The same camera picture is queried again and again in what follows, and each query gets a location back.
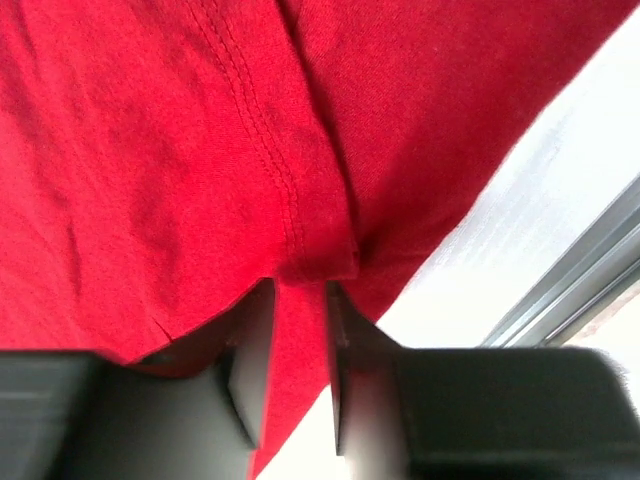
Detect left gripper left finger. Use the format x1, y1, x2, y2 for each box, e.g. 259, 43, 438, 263
1, 279, 275, 479

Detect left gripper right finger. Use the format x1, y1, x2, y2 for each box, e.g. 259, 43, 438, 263
326, 283, 639, 479

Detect dark red t shirt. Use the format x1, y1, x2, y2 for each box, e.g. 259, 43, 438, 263
1, 1, 636, 475

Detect aluminium frame rail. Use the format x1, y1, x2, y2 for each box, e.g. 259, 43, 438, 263
481, 179, 639, 348

